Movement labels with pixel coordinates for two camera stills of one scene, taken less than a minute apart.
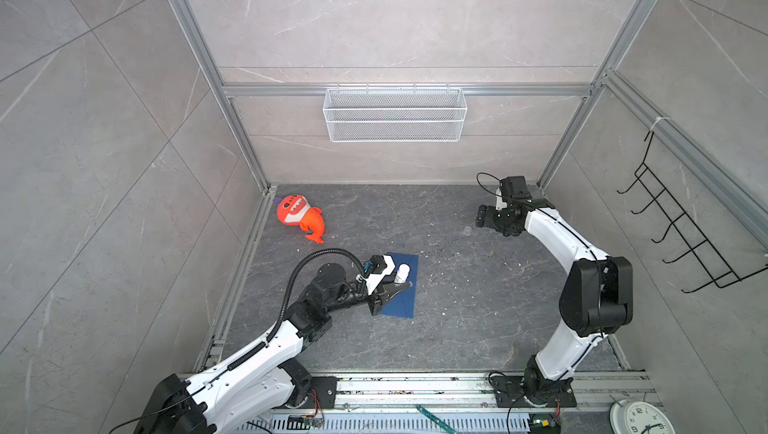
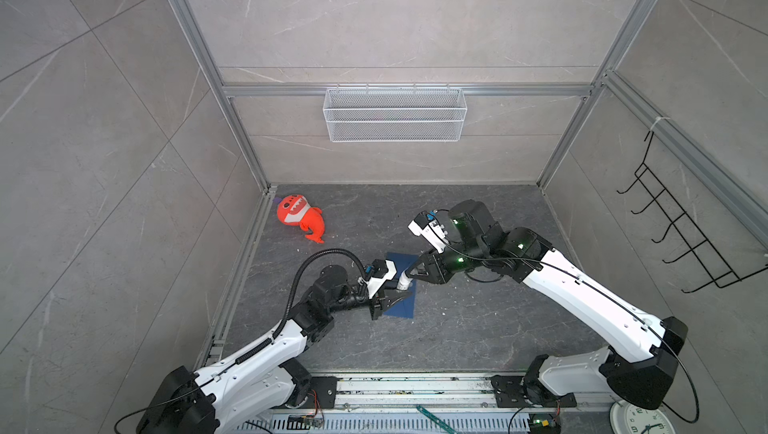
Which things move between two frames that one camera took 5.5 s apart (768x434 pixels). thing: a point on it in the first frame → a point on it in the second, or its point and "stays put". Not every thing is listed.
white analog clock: [638, 417] stays put
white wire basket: [395, 115] stays put
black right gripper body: [496, 219] → [443, 265]
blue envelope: [402, 304] stays put
